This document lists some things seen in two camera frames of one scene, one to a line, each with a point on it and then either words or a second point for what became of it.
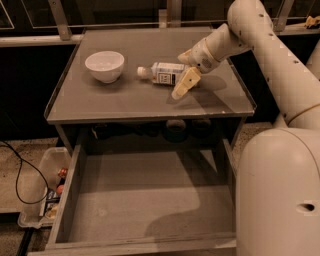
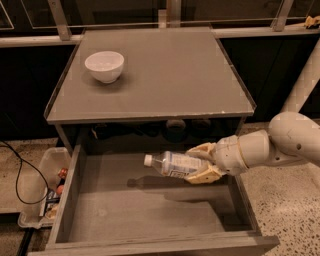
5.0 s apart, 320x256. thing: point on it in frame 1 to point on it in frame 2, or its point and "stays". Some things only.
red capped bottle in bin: x=62 y=173 stays
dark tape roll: x=175 y=130 stays
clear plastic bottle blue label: x=166 y=73 to x=171 y=164
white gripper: x=202 y=57 to x=227 y=155
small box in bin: x=51 y=199 stays
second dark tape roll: x=200 y=127 stays
